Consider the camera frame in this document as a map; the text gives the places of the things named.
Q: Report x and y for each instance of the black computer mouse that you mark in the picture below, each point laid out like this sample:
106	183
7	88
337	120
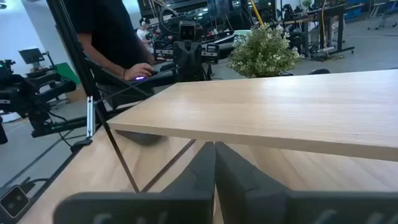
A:
140	78

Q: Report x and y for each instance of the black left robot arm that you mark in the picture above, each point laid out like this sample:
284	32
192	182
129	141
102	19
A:
166	77

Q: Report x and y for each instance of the wooden shelf with black frame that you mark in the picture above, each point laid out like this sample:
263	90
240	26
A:
264	109

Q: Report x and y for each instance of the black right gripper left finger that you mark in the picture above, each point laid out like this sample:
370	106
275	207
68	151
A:
186	202

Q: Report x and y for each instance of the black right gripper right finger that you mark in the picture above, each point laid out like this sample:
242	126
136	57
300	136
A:
248	202

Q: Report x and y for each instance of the small background monitor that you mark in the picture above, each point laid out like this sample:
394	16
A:
31	56

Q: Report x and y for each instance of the potted green plant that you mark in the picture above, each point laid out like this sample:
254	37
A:
263	53

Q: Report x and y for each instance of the yellow pole with black end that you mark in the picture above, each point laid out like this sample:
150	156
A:
257	13

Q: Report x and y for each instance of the person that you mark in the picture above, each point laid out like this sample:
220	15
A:
109	31
143	34

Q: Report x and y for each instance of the black background workbench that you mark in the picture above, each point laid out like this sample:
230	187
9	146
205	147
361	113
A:
340	31

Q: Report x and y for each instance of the silver metal bracket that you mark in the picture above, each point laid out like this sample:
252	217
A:
90	116

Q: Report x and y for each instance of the black background robot arm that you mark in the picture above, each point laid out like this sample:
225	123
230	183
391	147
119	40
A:
18	93

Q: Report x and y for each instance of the grey table-level camera box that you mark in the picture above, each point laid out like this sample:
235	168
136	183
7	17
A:
14	201

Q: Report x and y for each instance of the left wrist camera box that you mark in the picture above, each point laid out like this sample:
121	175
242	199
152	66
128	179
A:
188	31

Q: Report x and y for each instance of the green board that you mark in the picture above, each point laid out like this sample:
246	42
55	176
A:
68	72

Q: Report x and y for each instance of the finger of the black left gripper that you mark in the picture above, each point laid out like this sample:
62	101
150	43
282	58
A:
195	62
180	62

